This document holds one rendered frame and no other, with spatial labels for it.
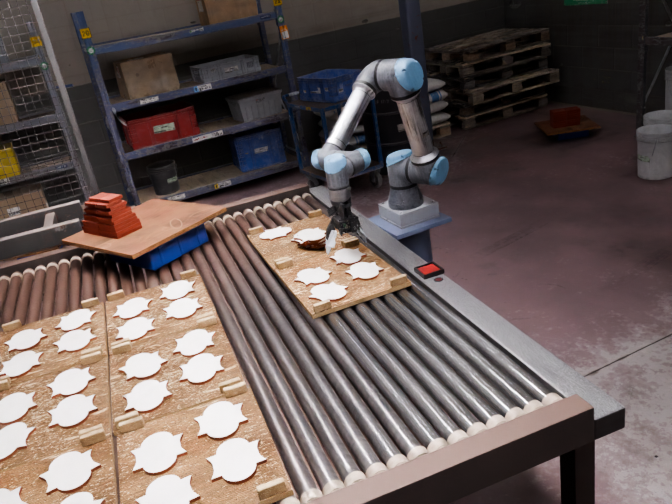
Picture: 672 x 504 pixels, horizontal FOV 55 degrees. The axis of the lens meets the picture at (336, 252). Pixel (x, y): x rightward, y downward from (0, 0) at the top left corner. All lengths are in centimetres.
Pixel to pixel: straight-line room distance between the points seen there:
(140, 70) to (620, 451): 508
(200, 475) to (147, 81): 519
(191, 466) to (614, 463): 177
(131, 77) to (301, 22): 207
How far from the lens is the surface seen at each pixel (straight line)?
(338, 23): 761
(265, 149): 673
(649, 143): 554
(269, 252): 253
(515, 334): 185
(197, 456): 159
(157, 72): 644
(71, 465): 171
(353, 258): 232
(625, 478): 278
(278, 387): 176
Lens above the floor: 190
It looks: 24 degrees down
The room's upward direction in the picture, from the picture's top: 10 degrees counter-clockwise
